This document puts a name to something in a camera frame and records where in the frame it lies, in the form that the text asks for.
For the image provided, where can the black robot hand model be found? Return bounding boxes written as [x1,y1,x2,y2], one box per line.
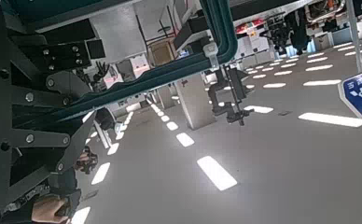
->
[90,60,110,84]

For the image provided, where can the gray metal sign pole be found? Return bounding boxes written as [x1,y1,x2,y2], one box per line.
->
[345,0,362,75]

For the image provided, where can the brown cardboard box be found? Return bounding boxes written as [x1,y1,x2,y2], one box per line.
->
[147,40,179,68]

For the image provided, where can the white zip tie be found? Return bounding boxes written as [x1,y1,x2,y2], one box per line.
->
[202,41,220,72]

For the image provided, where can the bare person hand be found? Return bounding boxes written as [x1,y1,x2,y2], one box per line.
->
[31,195,70,224]

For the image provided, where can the white square pillar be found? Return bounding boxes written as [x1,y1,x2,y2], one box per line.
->
[174,74,217,131]

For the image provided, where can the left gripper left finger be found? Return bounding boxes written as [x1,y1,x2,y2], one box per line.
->
[9,110,97,204]

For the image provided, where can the dark hanging clothes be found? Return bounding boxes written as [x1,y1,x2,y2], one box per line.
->
[283,7,313,56]

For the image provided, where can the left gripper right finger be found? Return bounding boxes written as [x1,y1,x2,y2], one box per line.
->
[9,19,107,108]

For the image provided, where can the teal plastic basket crate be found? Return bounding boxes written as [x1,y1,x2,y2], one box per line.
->
[0,0,240,126]

